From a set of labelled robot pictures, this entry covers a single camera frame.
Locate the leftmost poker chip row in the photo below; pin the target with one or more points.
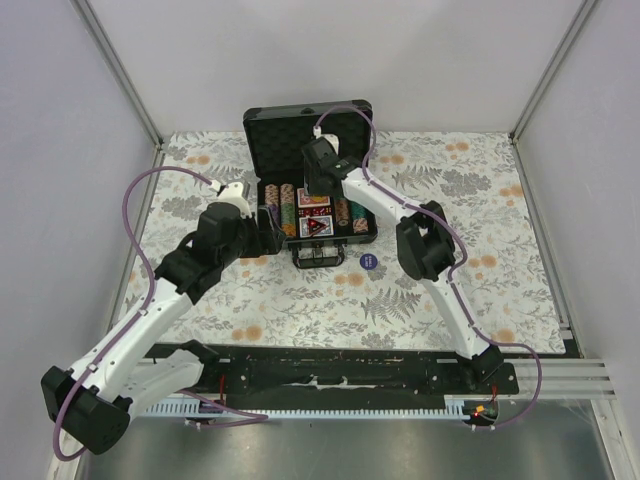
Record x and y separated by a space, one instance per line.
272 197

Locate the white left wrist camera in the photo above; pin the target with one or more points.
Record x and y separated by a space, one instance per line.
235 193

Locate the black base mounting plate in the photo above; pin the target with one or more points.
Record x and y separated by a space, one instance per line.
251 370

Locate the red card deck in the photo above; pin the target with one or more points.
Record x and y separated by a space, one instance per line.
311 201

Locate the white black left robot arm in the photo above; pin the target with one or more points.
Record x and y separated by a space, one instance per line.
95 400

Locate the rightmost poker chip row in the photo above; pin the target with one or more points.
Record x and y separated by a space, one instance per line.
359 218

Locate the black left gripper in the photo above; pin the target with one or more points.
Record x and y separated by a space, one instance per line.
265 243

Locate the aluminium front rail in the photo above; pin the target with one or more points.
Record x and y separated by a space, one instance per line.
564 379

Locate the poker chip row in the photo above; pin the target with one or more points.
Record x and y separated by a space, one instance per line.
287 209
342 212
359 218
272 197

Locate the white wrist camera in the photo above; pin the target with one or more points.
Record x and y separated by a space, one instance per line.
235 193
331 138

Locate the blue small blind button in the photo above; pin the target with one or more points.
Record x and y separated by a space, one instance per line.
368 261

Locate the black poker set case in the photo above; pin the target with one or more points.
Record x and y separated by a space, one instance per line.
275 137

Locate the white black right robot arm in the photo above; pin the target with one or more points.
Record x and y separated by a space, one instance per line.
425 245

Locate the aluminium frame post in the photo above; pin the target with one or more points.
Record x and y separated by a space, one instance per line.
560 54
100 37

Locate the aluminium frame post left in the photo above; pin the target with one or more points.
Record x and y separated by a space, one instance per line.
100 37

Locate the blue card deck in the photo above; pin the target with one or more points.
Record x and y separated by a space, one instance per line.
328 231

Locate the red triangular all-in button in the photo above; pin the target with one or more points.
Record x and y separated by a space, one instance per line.
314 226

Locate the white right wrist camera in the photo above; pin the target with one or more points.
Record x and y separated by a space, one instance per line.
331 138

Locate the aluminium frame post right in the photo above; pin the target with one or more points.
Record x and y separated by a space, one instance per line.
560 54

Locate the floral patterned table mat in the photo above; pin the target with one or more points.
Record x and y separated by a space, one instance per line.
269 302

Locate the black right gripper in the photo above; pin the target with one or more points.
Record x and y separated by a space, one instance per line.
308 178

